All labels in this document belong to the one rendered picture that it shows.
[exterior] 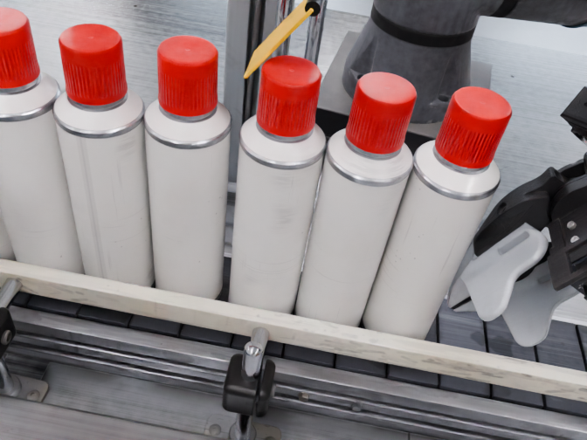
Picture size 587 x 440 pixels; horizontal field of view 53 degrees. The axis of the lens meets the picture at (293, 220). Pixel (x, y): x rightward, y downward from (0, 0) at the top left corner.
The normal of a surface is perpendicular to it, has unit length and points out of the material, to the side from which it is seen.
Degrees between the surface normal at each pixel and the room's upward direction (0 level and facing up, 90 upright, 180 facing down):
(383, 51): 73
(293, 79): 2
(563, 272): 60
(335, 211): 90
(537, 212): 90
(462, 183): 42
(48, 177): 90
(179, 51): 3
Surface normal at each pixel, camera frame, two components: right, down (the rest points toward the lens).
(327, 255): -0.57, 0.52
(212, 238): 0.74, 0.53
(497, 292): -0.82, -0.49
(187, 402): 0.12, -0.71
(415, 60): -0.12, 0.44
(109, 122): 0.38, -0.03
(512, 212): -0.24, 0.77
